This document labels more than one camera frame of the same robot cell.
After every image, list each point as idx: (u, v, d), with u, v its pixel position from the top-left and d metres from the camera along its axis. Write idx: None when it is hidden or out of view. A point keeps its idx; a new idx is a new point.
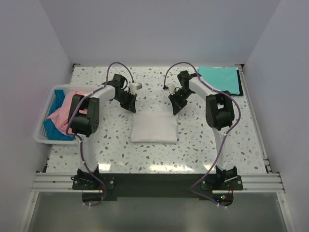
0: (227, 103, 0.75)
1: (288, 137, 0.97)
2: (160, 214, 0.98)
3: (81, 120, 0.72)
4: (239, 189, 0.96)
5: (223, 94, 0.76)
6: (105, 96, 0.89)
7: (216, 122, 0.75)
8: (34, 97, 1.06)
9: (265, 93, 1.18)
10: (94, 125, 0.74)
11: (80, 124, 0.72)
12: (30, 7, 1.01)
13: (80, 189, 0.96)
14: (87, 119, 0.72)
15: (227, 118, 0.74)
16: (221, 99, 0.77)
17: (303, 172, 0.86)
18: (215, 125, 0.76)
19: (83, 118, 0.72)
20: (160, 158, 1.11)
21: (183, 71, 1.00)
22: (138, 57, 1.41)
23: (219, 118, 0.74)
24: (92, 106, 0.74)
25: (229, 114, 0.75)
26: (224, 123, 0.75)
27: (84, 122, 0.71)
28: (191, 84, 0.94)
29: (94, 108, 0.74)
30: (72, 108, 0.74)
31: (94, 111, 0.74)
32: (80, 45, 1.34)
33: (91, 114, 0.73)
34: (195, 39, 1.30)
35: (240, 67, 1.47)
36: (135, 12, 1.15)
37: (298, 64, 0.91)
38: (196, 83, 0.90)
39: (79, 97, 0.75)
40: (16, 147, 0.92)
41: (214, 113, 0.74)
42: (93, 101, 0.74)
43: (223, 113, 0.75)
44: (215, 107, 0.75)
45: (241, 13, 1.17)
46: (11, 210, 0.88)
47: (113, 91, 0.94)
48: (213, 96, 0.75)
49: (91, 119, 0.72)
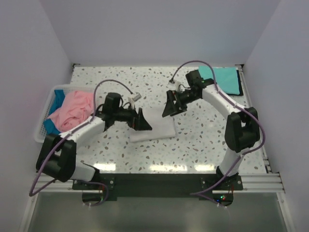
0: (251, 123, 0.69)
1: (288, 137, 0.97)
2: (160, 214, 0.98)
3: (52, 167, 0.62)
4: (239, 189, 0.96)
5: (247, 112, 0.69)
6: (91, 130, 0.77)
7: (238, 144, 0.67)
8: (34, 97, 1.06)
9: (265, 93, 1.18)
10: (66, 173, 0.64)
11: (49, 171, 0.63)
12: (30, 8, 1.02)
13: (80, 189, 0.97)
14: (58, 167, 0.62)
15: (250, 139, 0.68)
16: (245, 117, 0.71)
17: (303, 172, 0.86)
18: (236, 148, 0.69)
19: (55, 164, 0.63)
20: (160, 158, 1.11)
21: (195, 73, 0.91)
22: (138, 57, 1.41)
23: (242, 139, 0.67)
24: (65, 152, 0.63)
25: (253, 135, 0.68)
26: (245, 145, 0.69)
27: (54, 169, 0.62)
28: (205, 93, 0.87)
29: (68, 154, 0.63)
30: (44, 150, 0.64)
31: (69, 158, 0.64)
32: (80, 45, 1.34)
33: (63, 163, 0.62)
34: (195, 39, 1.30)
35: (240, 67, 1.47)
36: (135, 12, 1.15)
37: (298, 64, 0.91)
38: (211, 94, 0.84)
39: (53, 139, 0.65)
40: (16, 147, 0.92)
41: (239, 134, 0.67)
42: (68, 147, 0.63)
43: (246, 134, 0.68)
44: (240, 127, 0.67)
45: (241, 13, 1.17)
46: (11, 210, 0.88)
47: (101, 124, 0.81)
48: (237, 115, 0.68)
49: (61, 168, 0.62)
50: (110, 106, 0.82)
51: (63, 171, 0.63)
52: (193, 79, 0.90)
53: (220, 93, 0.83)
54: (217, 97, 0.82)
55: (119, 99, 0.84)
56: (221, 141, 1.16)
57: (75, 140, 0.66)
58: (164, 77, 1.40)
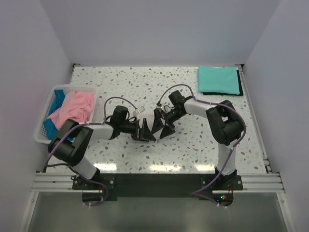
0: (231, 114, 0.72)
1: (288, 137, 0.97)
2: (160, 214, 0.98)
3: (65, 149, 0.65)
4: (240, 189, 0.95)
5: (223, 105, 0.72)
6: (99, 134, 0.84)
7: (225, 136, 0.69)
8: (34, 97, 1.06)
9: (265, 93, 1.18)
10: (77, 158, 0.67)
11: (62, 152, 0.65)
12: (30, 8, 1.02)
13: (80, 189, 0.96)
14: (71, 149, 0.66)
15: (235, 128, 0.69)
16: (223, 111, 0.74)
17: (303, 172, 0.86)
18: (225, 139, 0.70)
19: (68, 146, 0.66)
20: (160, 158, 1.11)
21: (176, 94, 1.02)
22: (138, 57, 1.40)
23: (226, 130, 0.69)
24: (82, 136, 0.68)
25: (237, 123, 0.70)
26: (233, 135, 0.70)
27: (68, 150, 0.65)
28: (187, 107, 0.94)
29: (84, 138, 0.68)
30: (61, 133, 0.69)
31: (84, 142, 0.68)
32: (80, 45, 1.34)
33: (77, 144, 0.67)
34: (195, 39, 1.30)
35: (240, 67, 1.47)
36: (135, 12, 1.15)
37: (298, 64, 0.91)
38: (192, 104, 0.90)
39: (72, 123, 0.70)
40: (16, 147, 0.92)
41: (221, 125, 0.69)
42: (85, 131, 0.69)
43: (229, 125, 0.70)
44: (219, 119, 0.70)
45: (242, 14, 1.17)
46: (11, 210, 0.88)
47: (109, 130, 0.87)
48: (214, 109, 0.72)
49: (74, 150, 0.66)
50: (117, 118, 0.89)
51: (75, 153, 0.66)
52: (175, 99, 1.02)
53: (198, 101, 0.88)
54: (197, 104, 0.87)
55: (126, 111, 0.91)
56: None
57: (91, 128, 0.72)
58: (164, 77, 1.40)
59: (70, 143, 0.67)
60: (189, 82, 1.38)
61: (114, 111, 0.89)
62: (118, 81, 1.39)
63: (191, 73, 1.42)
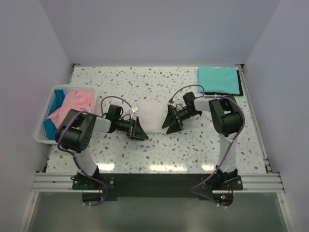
0: (233, 107, 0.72)
1: (288, 136, 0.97)
2: (160, 214, 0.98)
3: (71, 135, 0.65)
4: (239, 189, 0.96)
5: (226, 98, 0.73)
6: (98, 127, 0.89)
7: (223, 125, 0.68)
8: (34, 97, 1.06)
9: (265, 93, 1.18)
10: (83, 143, 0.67)
11: (69, 137, 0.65)
12: (31, 8, 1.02)
13: (80, 189, 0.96)
14: (78, 134, 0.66)
15: (235, 120, 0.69)
16: (227, 105, 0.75)
17: (303, 172, 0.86)
18: (223, 131, 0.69)
19: (74, 132, 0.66)
20: (160, 158, 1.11)
21: (189, 95, 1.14)
22: (138, 57, 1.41)
23: (225, 120, 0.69)
24: (87, 122, 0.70)
25: (237, 116, 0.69)
26: (232, 126, 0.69)
27: (74, 136, 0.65)
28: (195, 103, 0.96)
29: (90, 123, 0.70)
30: (65, 121, 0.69)
31: (89, 127, 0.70)
32: (80, 45, 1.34)
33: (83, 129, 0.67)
34: (195, 39, 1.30)
35: (240, 67, 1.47)
36: (135, 12, 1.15)
37: (298, 64, 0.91)
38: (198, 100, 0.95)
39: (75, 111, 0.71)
40: (16, 147, 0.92)
41: (220, 115, 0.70)
42: (89, 117, 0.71)
43: (230, 116, 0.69)
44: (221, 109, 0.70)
45: (241, 14, 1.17)
46: (11, 210, 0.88)
47: (107, 124, 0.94)
48: (217, 101, 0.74)
49: (81, 134, 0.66)
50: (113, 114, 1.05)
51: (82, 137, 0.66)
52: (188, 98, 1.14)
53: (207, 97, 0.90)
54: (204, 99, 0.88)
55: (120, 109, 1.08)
56: None
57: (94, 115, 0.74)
58: (164, 77, 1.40)
59: (76, 129, 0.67)
60: (189, 82, 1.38)
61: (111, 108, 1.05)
62: (118, 81, 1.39)
63: (191, 73, 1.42)
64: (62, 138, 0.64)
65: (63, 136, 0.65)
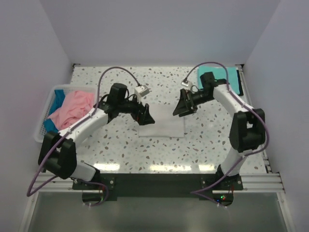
0: (258, 124, 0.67)
1: (288, 137, 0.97)
2: (160, 214, 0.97)
3: (51, 165, 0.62)
4: (239, 189, 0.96)
5: (255, 113, 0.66)
6: (92, 128, 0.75)
7: (243, 144, 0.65)
8: (34, 97, 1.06)
9: (265, 93, 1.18)
10: (65, 171, 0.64)
11: (49, 169, 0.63)
12: (31, 8, 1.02)
13: (80, 189, 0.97)
14: (56, 165, 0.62)
15: (256, 140, 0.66)
16: (252, 118, 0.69)
17: (303, 172, 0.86)
18: (239, 148, 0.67)
19: (53, 162, 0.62)
20: (160, 158, 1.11)
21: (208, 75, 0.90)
22: (138, 57, 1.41)
23: (246, 139, 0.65)
24: (63, 152, 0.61)
25: (259, 137, 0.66)
26: (249, 146, 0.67)
27: (52, 167, 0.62)
28: (215, 95, 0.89)
29: (66, 155, 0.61)
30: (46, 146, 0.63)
31: (66, 159, 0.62)
32: (80, 45, 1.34)
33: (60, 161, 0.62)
34: (195, 39, 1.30)
35: (240, 67, 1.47)
36: (135, 12, 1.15)
37: (298, 64, 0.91)
38: (223, 93, 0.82)
39: (53, 136, 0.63)
40: (16, 147, 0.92)
41: (243, 133, 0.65)
42: (66, 147, 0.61)
43: (251, 135, 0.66)
44: (245, 127, 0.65)
45: (242, 14, 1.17)
46: (11, 210, 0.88)
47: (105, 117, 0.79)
48: (243, 114, 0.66)
49: (59, 166, 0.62)
50: (115, 97, 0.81)
51: (61, 168, 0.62)
52: (206, 80, 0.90)
53: (230, 92, 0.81)
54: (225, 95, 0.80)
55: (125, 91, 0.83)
56: (221, 141, 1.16)
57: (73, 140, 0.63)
58: (164, 77, 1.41)
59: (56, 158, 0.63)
60: (189, 82, 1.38)
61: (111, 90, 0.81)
62: (118, 81, 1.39)
63: (191, 73, 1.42)
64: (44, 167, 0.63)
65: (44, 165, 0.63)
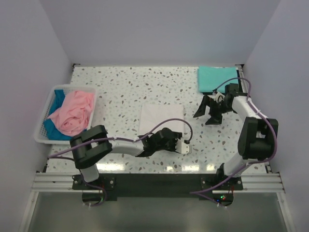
0: (269, 135, 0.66)
1: (288, 137, 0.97)
2: (160, 214, 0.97)
3: (80, 152, 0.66)
4: (239, 189, 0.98)
5: (267, 122, 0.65)
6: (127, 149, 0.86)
7: (247, 150, 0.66)
8: (35, 97, 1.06)
9: (265, 93, 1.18)
10: (84, 165, 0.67)
11: (76, 152, 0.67)
12: (30, 8, 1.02)
13: (80, 189, 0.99)
14: (84, 155, 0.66)
15: (262, 150, 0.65)
16: (265, 128, 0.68)
17: (303, 172, 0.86)
18: (244, 153, 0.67)
19: (83, 151, 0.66)
20: (160, 158, 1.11)
21: (233, 86, 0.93)
22: (138, 57, 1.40)
23: (252, 146, 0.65)
24: (98, 150, 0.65)
25: (267, 148, 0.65)
26: (255, 154, 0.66)
27: (80, 154, 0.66)
28: (232, 104, 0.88)
29: (98, 153, 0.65)
30: (87, 136, 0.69)
31: (95, 156, 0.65)
32: (80, 45, 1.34)
33: (89, 154, 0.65)
34: (195, 39, 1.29)
35: (240, 67, 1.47)
36: (135, 12, 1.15)
37: (298, 64, 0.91)
38: (240, 101, 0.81)
39: (100, 131, 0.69)
40: (16, 147, 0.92)
41: (250, 139, 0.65)
42: (104, 146, 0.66)
43: (259, 143, 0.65)
44: (254, 135, 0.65)
45: (242, 14, 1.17)
46: (11, 210, 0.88)
47: (138, 150, 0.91)
48: (255, 121, 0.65)
49: (85, 157, 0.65)
50: (156, 139, 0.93)
51: (84, 161, 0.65)
52: (230, 90, 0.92)
53: (249, 102, 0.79)
54: (243, 105, 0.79)
55: (168, 140, 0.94)
56: (221, 141, 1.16)
57: (112, 147, 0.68)
58: (164, 77, 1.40)
59: (88, 150, 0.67)
60: (189, 82, 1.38)
61: (156, 133, 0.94)
62: (118, 81, 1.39)
63: (191, 74, 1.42)
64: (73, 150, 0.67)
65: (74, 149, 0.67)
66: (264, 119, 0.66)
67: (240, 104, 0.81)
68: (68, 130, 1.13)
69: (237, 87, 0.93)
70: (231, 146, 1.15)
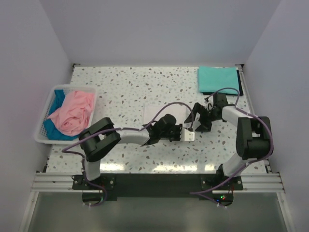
0: (263, 132, 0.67)
1: (288, 137, 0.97)
2: (160, 214, 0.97)
3: (90, 144, 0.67)
4: (239, 189, 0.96)
5: (259, 120, 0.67)
6: (133, 138, 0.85)
7: (247, 150, 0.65)
8: (35, 97, 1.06)
9: (265, 93, 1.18)
10: (95, 156, 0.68)
11: (86, 146, 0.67)
12: (30, 8, 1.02)
13: (80, 189, 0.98)
14: (95, 147, 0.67)
15: (260, 148, 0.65)
16: (258, 127, 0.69)
17: (303, 172, 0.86)
18: (245, 153, 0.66)
19: (93, 143, 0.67)
20: (160, 158, 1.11)
21: (221, 96, 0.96)
22: (138, 57, 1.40)
23: (250, 145, 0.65)
24: (108, 140, 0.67)
25: (265, 144, 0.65)
26: (255, 153, 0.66)
27: (91, 147, 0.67)
28: (222, 111, 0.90)
29: (109, 144, 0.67)
30: (94, 128, 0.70)
31: (106, 147, 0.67)
32: (80, 45, 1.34)
33: (100, 145, 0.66)
34: (195, 39, 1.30)
35: (240, 67, 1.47)
36: (135, 12, 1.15)
37: (298, 64, 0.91)
38: (228, 109, 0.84)
39: (106, 123, 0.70)
40: (16, 147, 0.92)
41: (247, 138, 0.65)
42: (113, 137, 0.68)
43: (257, 141, 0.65)
44: (249, 133, 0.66)
45: (242, 14, 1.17)
46: (11, 210, 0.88)
47: (145, 139, 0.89)
48: (247, 119, 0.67)
49: (96, 149, 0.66)
50: (161, 127, 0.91)
51: (96, 152, 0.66)
52: (217, 101, 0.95)
53: (237, 108, 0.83)
54: (232, 111, 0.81)
55: (171, 126, 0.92)
56: (221, 141, 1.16)
57: (120, 137, 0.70)
58: (164, 77, 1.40)
59: (98, 141, 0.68)
60: (189, 82, 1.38)
61: (160, 120, 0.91)
62: (118, 81, 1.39)
63: (191, 74, 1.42)
64: (82, 143, 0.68)
65: (83, 142, 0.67)
66: (255, 118, 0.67)
67: (229, 110, 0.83)
68: (68, 130, 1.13)
69: (225, 96, 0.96)
70: (231, 146, 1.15)
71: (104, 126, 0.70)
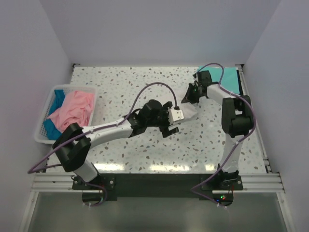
0: (246, 109, 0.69)
1: (288, 136, 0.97)
2: (160, 214, 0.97)
3: (63, 154, 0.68)
4: (239, 189, 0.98)
5: (241, 98, 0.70)
6: (112, 135, 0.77)
7: (232, 127, 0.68)
8: (35, 97, 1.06)
9: (265, 93, 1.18)
10: (72, 165, 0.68)
11: (61, 156, 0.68)
12: (31, 8, 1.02)
13: (80, 189, 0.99)
14: (67, 157, 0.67)
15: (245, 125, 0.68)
16: (240, 105, 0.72)
17: (303, 172, 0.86)
18: (231, 131, 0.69)
19: (65, 153, 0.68)
20: (160, 158, 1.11)
21: (205, 74, 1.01)
22: (138, 57, 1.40)
23: (235, 123, 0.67)
24: (77, 148, 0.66)
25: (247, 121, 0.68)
26: (241, 130, 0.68)
27: (63, 158, 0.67)
28: (209, 91, 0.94)
29: (78, 152, 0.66)
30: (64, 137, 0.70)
31: (77, 155, 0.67)
32: (80, 45, 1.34)
33: (71, 155, 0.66)
34: (196, 39, 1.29)
35: (240, 67, 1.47)
36: (135, 12, 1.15)
37: (298, 64, 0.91)
38: (214, 88, 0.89)
39: (74, 129, 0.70)
40: (16, 147, 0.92)
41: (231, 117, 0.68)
42: (81, 143, 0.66)
43: (240, 119, 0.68)
44: (232, 111, 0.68)
45: (242, 14, 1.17)
46: (11, 210, 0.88)
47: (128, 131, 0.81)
48: (230, 99, 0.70)
49: (68, 159, 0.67)
50: (145, 115, 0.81)
51: (69, 162, 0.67)
52: (202, 79, 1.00)
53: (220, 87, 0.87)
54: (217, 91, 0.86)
55: (158, 112, 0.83)
56: (221, 141, 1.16)
57: (90, 141, 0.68)
58: (164, 77, 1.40)
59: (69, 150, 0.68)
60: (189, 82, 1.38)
61: (144, 106, 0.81)
62: (118, 81, 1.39)
63: (191, 73, 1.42)
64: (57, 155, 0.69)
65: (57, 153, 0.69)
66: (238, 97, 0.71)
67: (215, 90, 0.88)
68: None
69: (208, 74, 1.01)
70: None
71: (72, 134, 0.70)
